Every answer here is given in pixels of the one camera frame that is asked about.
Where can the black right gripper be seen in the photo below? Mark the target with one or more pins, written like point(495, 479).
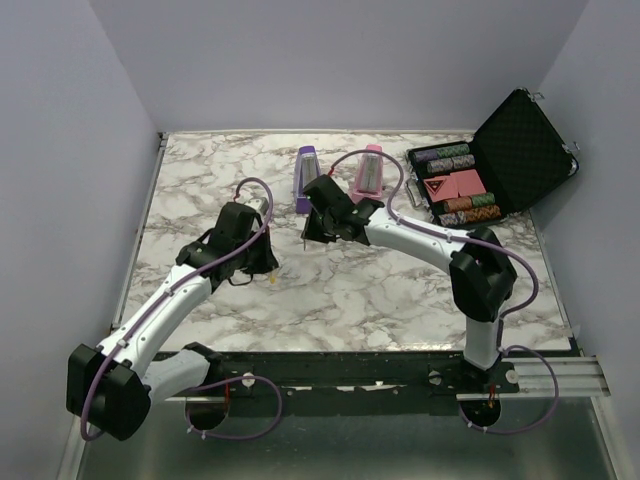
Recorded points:
point(311, 233)

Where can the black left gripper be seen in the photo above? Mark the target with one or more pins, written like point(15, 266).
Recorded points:
point(268, 261)

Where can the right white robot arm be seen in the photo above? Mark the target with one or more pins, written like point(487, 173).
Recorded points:
point(482, 276)

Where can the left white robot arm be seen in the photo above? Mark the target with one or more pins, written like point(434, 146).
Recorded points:
point(112, 387)

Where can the pink metronome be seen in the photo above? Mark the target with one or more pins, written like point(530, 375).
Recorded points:
point(368, 182)

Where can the purple metronome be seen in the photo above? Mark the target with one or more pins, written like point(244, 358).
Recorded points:
point(306, 169)

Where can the red-backed card deck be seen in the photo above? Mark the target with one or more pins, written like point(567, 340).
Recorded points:
point(441, 188)

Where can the pink card deck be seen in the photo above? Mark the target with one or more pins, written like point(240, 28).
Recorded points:
point(468, 183)

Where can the black poker chip case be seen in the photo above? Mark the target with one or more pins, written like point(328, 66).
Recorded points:
point(518, 154)

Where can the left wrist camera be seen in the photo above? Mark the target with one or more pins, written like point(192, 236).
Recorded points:
point(261, 205)

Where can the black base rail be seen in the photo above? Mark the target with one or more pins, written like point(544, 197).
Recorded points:
point(350, 384)

